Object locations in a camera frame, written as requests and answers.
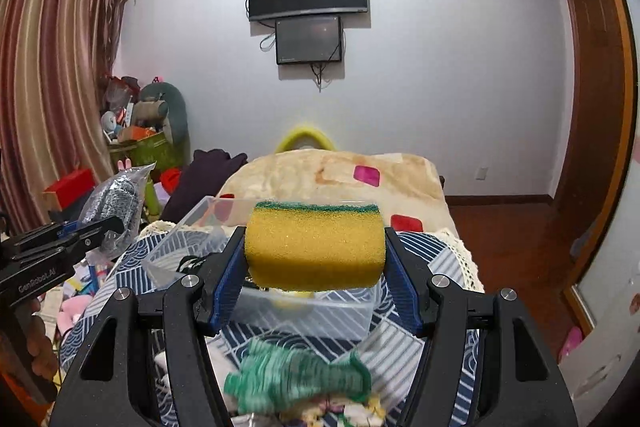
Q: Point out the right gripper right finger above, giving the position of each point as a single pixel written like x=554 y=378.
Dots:
x=517 y=381

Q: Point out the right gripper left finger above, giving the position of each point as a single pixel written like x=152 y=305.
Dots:
x=111 y=382

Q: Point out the silver scrubbers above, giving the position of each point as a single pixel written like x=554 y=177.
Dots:
x=122 y=197

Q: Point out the yellow green sponge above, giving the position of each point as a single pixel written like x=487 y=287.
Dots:
x=311 y=247

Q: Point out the person left hand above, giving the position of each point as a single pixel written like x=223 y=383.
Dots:
x=39 y=346

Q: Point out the clear plastic storage bin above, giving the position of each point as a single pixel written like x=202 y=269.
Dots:
x=219 y=218

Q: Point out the red box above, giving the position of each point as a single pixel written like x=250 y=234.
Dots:
x=67 y=190

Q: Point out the green knitted cloth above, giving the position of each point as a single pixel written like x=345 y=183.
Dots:
x=272 y=379

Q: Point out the green bottle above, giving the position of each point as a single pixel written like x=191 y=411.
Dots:
x=151 y=202

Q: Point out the dark purple garment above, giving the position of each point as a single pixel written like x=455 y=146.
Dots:
x=208 y=171

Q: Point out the pink rabbit toy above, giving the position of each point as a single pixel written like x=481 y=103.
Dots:
x=124 y=164

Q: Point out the green storage box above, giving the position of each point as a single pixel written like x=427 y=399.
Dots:
x=154 y=149

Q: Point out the yellow hoop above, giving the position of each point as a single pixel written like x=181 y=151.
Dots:
x=304 y=136

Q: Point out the grey green plush toy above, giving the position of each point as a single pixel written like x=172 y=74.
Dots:
x=160 y=104

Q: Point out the beige patterned blanket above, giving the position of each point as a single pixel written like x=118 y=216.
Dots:
x=405 y=187

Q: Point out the striped brown curtain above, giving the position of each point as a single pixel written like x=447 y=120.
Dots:
x=56 y=59

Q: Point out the wooden wardrobe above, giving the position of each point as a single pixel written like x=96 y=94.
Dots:
x=602 y=123

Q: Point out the small wall monitor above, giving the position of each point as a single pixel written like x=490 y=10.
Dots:
x=309 y=40

